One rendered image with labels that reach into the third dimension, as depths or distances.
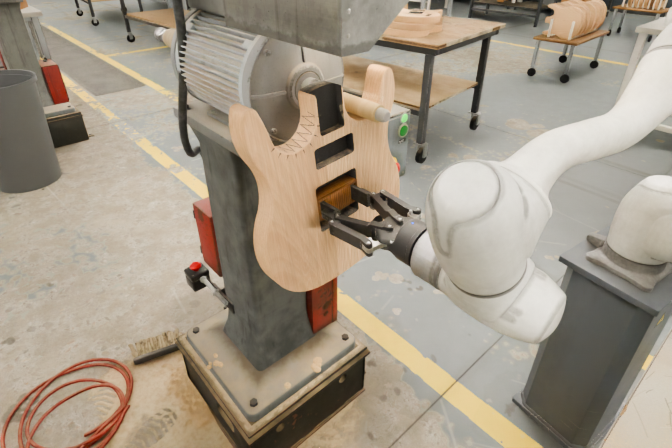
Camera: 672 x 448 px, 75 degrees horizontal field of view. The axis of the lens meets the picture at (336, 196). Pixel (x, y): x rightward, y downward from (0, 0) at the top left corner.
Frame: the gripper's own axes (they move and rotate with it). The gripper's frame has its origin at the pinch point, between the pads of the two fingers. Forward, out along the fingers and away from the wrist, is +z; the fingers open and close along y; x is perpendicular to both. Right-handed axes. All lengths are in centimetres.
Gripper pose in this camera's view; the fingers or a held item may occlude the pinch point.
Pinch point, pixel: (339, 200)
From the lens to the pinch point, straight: 83.3
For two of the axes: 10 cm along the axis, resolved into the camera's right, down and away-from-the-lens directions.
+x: -0.8, -8.3, -5.6
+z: -6.7, -3.7, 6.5
